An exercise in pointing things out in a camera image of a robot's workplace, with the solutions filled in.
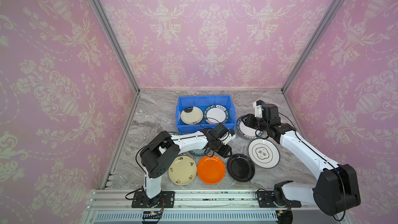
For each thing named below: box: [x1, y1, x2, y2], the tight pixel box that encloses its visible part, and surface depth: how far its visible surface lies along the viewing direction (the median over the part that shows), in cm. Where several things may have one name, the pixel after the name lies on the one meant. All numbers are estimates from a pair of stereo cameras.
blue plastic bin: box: [176, 94, 237, 133], surface depth 108 cm
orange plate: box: [196, 155, 226, 185], surface depth 84 cm
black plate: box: [226, 153, 256, 183], surface depth 85 cm
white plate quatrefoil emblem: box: [247, 138, 281, 169], surface depth 89 cm
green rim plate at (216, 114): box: [203, 104, 230, 125], surface depth 108 cm
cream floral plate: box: [167, 155, 197, 186], surface depth 85 cm
